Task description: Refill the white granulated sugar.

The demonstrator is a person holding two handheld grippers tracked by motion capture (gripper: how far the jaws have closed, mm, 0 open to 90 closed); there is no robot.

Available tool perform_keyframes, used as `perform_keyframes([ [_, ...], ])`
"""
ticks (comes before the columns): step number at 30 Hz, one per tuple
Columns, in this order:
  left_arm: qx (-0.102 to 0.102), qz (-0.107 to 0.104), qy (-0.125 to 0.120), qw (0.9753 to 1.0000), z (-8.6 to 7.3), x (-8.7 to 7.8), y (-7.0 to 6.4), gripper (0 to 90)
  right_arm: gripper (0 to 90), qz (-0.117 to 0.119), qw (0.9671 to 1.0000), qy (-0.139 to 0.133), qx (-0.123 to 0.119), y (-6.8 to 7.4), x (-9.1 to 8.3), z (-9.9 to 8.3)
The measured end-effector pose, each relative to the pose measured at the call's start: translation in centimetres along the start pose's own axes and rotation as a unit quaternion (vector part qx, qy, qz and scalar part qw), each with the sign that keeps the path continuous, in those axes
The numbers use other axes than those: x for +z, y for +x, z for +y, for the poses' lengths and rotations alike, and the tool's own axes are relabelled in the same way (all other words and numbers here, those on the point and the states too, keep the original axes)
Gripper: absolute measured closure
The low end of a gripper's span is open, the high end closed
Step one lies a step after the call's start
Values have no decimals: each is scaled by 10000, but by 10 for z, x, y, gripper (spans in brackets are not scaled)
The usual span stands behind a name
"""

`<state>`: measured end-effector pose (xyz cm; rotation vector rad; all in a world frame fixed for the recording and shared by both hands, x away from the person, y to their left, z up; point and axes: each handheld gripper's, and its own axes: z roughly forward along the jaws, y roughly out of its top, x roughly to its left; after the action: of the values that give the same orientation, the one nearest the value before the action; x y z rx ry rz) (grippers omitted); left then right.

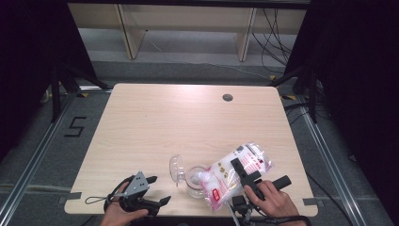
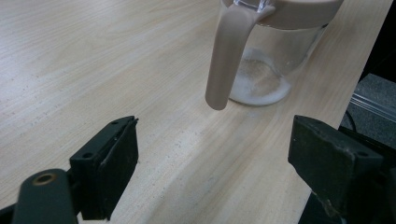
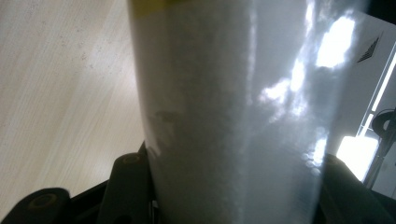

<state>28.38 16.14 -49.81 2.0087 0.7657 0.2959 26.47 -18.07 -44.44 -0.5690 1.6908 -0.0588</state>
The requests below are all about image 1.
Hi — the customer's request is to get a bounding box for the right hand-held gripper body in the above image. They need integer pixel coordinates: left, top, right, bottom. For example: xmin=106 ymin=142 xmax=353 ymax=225
xmin=225 ymin=170 xmax=293 ymax=226

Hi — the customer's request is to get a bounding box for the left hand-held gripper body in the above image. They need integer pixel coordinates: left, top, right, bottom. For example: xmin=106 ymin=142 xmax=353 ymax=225
xmin=118 ymin=170 xmax=158 ymax=217

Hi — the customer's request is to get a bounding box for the red white sugar pouch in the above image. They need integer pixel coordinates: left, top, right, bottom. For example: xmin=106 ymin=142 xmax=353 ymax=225
xmin=199 ymin=141 xmax=274 ymax=212

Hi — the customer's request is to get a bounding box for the clear glass jar hinged lid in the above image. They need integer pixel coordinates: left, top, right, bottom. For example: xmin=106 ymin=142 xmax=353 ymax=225
xmin=168 ymin=153 xmax=211 ymax=200

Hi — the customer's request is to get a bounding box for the clear glass jar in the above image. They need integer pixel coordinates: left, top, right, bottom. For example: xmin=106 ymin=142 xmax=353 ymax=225
xmin=188 ymin=169 xmax=205 ymax=188

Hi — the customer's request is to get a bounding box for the person's right hand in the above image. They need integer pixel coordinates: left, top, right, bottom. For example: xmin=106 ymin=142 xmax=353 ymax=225
xmin=244 ymin=180 xmax=299 ymax=219

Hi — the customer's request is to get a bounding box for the person's left hand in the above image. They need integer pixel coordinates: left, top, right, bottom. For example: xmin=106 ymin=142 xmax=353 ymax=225
xmin=99 ymin=182 xmax=150 ymax=226

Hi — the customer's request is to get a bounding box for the grey tape strip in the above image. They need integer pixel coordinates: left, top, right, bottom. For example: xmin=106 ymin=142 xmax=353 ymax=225
xmin=302 ymin=197 xmax=325 ymax=207
xmin=57 ymin=191 xmax=83 ymax=205

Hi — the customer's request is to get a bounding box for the black metal stand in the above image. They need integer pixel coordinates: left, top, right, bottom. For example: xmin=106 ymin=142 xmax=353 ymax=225
xmin=268 ymin=64 xmax=320 ymax=124
xmin=50 ymin=62 xmax=113 ymax=124

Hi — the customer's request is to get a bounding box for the pale wooden shelf unit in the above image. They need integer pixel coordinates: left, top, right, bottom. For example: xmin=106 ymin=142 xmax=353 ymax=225
xmin=68 ymin=3 xmax=308 ymax=62

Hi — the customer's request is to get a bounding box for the black curtain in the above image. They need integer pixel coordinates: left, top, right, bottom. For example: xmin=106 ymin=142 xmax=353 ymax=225
xmin=283 ymin=0 xmax=399 ymax=220
xmin=0 ymin=0 xmax=99 ymax=162

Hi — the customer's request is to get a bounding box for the black cable loop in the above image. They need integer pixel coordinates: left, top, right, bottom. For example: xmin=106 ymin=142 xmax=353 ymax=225
xmin=103 ymin=174 xmax=136 ymax=213
xmin=250 ymin=215 xmax=312 ymax=226

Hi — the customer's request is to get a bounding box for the thin black cord loop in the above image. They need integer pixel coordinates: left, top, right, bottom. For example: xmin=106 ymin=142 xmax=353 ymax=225
xmin=84 ymin=195 xmax=111 ymax=205

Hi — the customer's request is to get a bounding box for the black floor cable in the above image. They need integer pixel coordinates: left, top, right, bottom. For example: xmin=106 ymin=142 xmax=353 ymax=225
xmin=305 ymin=171 xmax=356 ymax=226

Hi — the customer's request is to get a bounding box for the metal floor rail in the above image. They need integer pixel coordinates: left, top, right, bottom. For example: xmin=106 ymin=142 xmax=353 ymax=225
xmin=295 ymin=103 xmax=369 ymax=226
xmin=0 ymin=93 xmax=77 ymax=218

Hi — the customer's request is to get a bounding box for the thin white floor cable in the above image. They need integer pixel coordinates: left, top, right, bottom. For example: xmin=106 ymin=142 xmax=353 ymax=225
xmin=145 ymin=31 xmax=273 ymax=80

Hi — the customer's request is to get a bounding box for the bundle of black cables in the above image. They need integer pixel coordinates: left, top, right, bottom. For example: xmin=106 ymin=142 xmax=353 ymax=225
xmin=250 ymin=8 xmax=295 ymax=75

